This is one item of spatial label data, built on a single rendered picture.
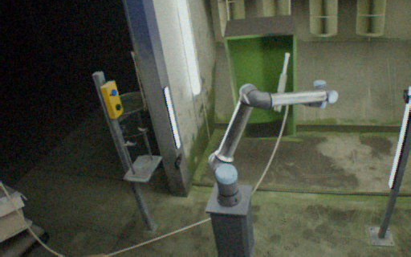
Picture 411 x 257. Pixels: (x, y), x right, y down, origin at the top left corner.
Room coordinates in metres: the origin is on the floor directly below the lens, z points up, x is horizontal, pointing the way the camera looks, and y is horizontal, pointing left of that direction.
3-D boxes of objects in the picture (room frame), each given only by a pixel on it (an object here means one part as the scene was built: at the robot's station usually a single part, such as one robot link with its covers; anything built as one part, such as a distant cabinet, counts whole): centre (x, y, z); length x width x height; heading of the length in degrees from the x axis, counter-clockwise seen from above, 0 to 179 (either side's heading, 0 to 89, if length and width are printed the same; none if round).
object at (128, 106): (3.15, 0.92, 0.86); 0.54 x 0.54 x 0.01
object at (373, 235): (1.49, -1.32, 0.01); 0.20 x 0.20 x 0.01; 71
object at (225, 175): (1.67, -0.05, 0.83); 0.17 x 0.15 x 0.18; 11
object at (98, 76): (2.04, 0.76, 0.82); 0.06 x 0.06 x 1.64; 71
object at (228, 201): (1.66, -0.05, 0.69); 0.19 x 0.19 x 0.10
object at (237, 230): (1.66, -0.05, 0.32); 0.31 x 0.31 x 0.64; 71
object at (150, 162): (1.99, 0.60, 0.95); 0.26 x 0.15 x 0.32; 161
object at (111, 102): (2.02, 0.70, 1.42); 0.12 x 0.06 x 0.26; 161
